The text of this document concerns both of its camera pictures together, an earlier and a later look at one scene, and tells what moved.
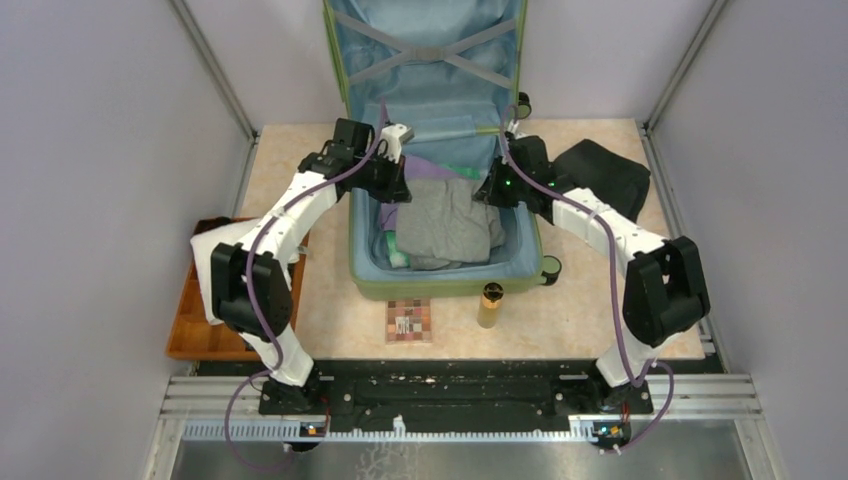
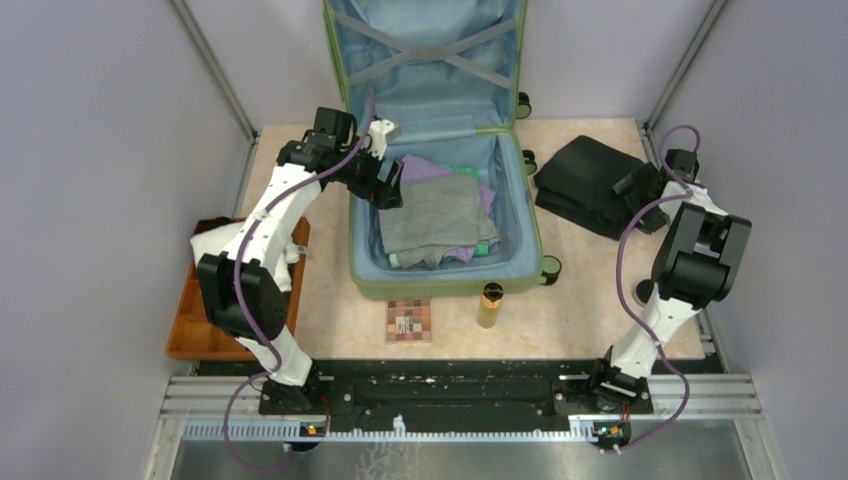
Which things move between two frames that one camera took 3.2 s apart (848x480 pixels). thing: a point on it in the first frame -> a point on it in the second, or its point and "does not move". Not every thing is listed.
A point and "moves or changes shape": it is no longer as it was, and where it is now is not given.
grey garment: (442, 224) moves or changes shape
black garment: (618, 181) does not move
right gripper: (488, 192) -> (642, 178)
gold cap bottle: (490, 304) does not move
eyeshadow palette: (409, 321) does not move
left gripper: (394, 189) does not move
